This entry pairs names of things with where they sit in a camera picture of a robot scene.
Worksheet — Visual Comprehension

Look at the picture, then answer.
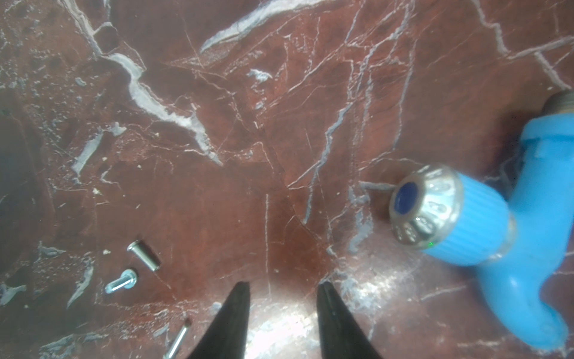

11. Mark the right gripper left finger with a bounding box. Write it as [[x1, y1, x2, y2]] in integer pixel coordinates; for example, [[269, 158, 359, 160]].
[[188, 281, 251, 359]]

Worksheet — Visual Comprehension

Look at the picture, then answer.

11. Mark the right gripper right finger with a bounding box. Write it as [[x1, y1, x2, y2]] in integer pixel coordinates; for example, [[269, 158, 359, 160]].
[[317, 281, 382, 359]]

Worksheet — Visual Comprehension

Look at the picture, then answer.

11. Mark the long silver screw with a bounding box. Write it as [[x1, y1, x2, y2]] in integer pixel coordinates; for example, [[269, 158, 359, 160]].
[[127, 240, 161, 272], [162, 318, 192, 359]]

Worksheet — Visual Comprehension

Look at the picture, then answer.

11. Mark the silver flange screw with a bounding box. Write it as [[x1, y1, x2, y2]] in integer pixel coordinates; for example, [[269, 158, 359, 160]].
[[105, 269, 138, 294]]

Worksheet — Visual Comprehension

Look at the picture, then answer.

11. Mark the blue plastic faucet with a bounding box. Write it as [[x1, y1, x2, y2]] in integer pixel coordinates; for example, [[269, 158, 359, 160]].
[[389, 91, 573, 350]]

